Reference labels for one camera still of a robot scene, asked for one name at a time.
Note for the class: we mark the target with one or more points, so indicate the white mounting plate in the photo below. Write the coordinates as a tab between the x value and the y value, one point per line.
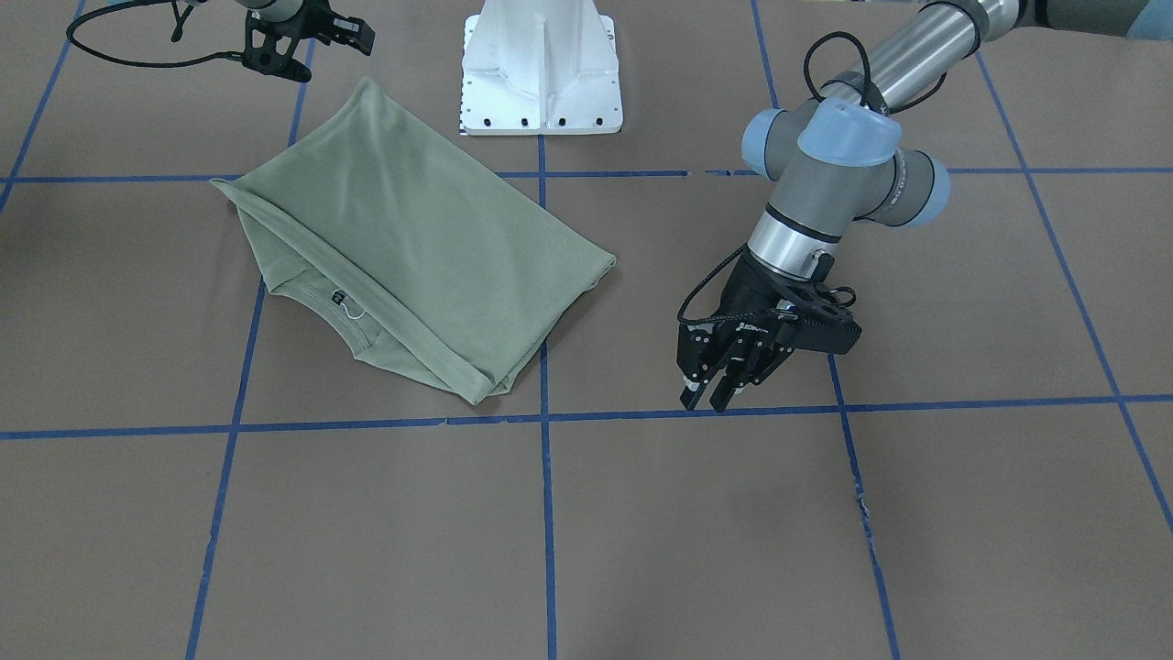
540	68

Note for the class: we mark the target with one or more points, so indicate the olive green t-shirt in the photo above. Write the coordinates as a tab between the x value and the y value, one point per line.
423	260

